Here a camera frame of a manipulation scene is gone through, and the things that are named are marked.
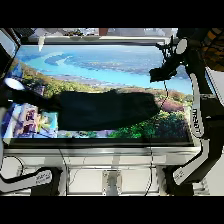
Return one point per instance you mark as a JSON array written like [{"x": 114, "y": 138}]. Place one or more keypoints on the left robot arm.
[{"x": 30, "y": 180}]

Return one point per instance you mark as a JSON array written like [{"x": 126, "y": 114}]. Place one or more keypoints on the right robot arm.
[{"x": 195, "y": 116}]

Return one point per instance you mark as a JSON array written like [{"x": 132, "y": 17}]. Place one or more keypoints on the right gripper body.
[{"x": 164, "y": 74}]

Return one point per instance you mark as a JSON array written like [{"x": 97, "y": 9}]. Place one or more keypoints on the silver frame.
[{"x": 111, "y": 181}]

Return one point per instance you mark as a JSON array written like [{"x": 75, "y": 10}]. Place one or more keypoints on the black garment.
[{"x": 106, "y": 111}]

